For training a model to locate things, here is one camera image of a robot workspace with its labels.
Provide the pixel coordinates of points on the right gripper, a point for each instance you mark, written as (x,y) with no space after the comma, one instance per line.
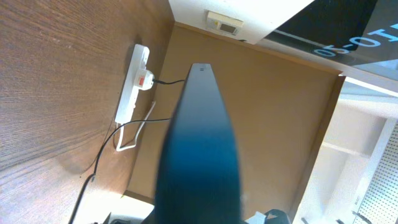
(273,216)

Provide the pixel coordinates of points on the blue Samsung smartphone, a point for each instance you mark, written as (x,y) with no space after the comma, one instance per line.
(198,176)

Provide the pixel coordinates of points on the white USB charger adapter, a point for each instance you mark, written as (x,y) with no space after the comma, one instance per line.
(144,79)

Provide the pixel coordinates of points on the white power strip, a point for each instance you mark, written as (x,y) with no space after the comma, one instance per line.
(130,93)

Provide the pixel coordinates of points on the white wall thermostat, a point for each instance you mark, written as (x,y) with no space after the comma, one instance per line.
(223,24)

